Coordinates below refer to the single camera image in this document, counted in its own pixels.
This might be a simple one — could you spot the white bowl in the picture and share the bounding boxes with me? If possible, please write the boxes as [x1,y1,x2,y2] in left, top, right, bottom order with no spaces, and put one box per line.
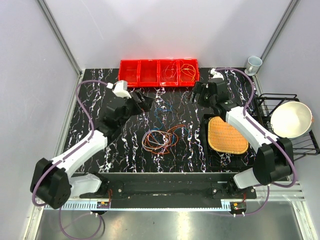
[270,101,314,139]

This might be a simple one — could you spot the woven bamboo basket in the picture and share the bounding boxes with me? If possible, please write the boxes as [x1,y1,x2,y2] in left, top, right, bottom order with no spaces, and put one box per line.
[207,116,249,155]

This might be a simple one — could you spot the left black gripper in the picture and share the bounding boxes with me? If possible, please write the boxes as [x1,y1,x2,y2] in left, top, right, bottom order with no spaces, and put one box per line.
[119,90,154,127]

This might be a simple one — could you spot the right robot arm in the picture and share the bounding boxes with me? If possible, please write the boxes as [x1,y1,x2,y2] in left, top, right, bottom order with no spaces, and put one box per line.
[190,77,296,199]

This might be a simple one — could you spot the yellow wire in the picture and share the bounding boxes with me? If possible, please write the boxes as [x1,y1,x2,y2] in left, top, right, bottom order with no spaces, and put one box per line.
[180,63,197,82]

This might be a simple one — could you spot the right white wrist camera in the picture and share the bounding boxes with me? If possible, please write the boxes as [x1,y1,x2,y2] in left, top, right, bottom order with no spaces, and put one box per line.
[209,68,224,80]

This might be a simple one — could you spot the white mug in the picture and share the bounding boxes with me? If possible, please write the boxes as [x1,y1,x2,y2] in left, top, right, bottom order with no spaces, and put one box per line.
[244,56,263,76]

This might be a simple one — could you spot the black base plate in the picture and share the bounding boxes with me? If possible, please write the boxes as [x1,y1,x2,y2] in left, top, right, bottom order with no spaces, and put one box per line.
[80,172,257,211]

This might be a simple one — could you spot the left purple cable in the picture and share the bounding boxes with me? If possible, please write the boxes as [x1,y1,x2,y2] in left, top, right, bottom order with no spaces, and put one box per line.
[31,79,113,238]

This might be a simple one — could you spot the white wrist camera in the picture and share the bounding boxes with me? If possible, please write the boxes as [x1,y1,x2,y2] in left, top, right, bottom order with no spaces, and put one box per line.
[209,68,224,80]
[112,80,131,99]

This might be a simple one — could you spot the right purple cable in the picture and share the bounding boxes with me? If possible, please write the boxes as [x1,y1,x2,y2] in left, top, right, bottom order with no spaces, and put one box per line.
[199,67,298,217]

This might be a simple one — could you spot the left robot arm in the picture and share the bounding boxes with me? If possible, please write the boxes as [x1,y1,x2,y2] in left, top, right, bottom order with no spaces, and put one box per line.
[30,90,154,209]

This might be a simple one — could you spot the purple cable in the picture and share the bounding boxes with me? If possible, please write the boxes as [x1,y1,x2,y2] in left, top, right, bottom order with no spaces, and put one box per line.
[31,79,113,238]
[199,67,298,217]

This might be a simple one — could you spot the blue wire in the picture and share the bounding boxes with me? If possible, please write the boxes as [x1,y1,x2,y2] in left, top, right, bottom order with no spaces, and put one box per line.
[149,106,193,143]

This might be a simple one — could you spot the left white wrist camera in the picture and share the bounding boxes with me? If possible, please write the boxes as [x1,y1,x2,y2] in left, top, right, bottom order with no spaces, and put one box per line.
[112,80,131,99]

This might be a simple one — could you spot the black wire dish rack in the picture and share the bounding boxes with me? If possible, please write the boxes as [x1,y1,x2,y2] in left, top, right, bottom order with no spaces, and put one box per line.
[253,93,320,161]

